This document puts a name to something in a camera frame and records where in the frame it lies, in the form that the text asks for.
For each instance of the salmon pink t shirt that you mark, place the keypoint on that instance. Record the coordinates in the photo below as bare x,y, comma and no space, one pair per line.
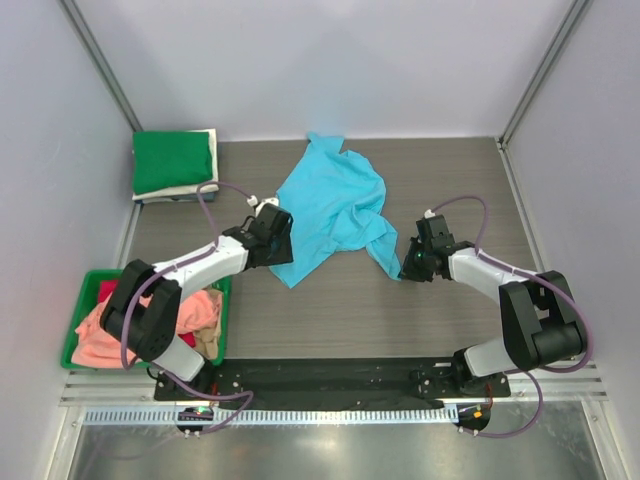
97,349

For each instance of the aluminium rail front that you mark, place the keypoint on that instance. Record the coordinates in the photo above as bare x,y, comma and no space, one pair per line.
116,388

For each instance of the aluminium frame post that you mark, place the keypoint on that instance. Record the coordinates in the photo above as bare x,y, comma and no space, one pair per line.
100,62
561,38

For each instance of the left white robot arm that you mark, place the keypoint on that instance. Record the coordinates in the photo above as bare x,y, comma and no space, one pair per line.
142,311

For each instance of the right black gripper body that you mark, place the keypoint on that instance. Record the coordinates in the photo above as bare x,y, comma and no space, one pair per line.
416,264

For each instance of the folded cream t shirt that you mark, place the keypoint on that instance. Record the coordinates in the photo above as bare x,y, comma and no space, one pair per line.
212,175

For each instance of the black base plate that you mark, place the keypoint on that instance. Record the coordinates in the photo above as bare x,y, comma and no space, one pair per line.
345,384

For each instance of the light blue t shirt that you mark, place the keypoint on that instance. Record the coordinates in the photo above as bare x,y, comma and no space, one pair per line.
336,198

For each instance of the white slotted cable duct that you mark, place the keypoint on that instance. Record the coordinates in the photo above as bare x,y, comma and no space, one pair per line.
195,415

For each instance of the green plastic bin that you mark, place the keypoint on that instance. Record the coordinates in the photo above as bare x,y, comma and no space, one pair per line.
87,301

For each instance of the right aluminium frame post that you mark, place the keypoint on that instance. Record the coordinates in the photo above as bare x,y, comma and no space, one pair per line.
561,38

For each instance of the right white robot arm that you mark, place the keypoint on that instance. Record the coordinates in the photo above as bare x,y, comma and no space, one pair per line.
540,324

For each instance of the beige t shirt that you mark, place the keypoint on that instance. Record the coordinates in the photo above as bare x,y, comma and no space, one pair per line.
207,339

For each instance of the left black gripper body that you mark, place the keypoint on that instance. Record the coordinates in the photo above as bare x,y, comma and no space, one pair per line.
281,249

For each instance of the red t shirt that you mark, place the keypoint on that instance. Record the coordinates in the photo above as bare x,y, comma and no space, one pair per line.
107,287

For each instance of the left aluminium frame post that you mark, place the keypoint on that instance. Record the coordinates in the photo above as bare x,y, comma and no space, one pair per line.
100,62

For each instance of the folded green t shirt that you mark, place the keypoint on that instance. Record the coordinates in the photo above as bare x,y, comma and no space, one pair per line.
170,162

